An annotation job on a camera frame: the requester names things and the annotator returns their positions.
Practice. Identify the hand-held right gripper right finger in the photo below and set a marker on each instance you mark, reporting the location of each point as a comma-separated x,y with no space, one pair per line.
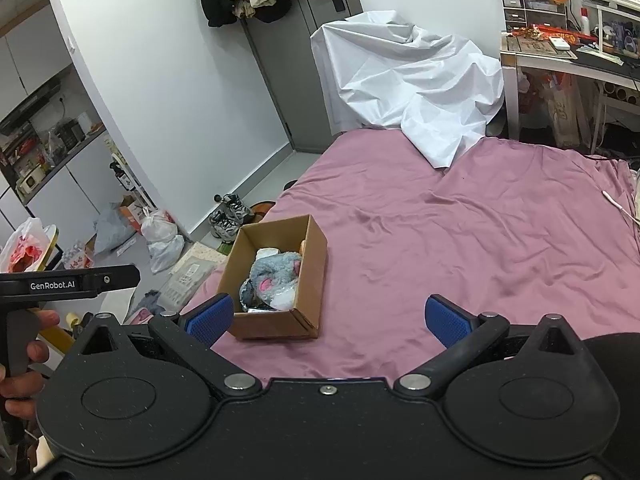
447,322

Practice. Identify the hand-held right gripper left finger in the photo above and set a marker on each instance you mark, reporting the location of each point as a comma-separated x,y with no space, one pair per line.
210,322

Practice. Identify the silver foil packet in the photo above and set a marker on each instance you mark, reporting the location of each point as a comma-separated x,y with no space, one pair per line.
247,294

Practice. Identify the white plastic packet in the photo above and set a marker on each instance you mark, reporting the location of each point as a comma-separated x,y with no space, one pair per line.
283,299

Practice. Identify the grey plush toy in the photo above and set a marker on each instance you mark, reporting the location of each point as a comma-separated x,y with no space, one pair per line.
280,267

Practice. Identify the clear bag of white stuffing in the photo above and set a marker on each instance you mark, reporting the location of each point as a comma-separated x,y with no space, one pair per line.
267,251

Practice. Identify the person's left hand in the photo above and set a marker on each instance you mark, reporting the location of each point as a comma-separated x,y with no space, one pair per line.
20,392

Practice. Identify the plastic bag with red contents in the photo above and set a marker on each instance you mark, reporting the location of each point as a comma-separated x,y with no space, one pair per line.
22,247

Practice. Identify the clear packet of grey cloth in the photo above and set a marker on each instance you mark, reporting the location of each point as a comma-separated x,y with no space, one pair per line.
185,280

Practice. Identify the floral packaged cloth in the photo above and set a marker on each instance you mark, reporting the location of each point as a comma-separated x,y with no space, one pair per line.
205,252

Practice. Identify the white plastic bag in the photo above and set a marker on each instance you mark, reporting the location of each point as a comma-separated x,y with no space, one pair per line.
167,254
159,227

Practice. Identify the grey plastic bag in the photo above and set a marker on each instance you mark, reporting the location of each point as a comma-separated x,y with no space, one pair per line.
112,232

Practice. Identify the pink bed sheet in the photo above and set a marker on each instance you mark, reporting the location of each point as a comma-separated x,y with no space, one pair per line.
475,240

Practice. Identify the white kitchen cabinet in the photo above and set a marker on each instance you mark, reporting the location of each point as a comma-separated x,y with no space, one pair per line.
75,195

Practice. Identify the grey sneaker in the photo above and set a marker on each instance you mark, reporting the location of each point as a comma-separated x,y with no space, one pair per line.
239,208
222,225

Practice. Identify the orange cardboard box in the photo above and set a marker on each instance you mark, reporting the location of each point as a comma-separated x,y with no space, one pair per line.
131,212

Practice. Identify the dark spray bottle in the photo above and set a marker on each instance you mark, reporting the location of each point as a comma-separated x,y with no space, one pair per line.
119,176

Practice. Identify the black slipper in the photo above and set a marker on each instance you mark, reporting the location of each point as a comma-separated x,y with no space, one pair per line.
290,185

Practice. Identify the range hood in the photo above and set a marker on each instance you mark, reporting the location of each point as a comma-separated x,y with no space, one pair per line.
30,105

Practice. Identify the paper shopping bag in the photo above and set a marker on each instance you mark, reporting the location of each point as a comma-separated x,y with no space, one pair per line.
567,115

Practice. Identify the white cover sheet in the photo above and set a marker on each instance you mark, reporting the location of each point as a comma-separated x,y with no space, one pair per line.
400,75

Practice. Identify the grey door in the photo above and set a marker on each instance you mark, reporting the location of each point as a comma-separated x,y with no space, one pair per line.
295,85

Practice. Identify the white desk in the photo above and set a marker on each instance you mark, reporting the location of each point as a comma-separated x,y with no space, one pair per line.
545,57

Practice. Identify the white remote control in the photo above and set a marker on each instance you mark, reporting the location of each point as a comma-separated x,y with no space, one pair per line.
560,42

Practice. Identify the grey drawer organizer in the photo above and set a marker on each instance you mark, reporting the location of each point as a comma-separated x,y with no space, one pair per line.
525,7

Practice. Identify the white bottle with red cap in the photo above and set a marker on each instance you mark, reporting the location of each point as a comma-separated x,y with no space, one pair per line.
585,21

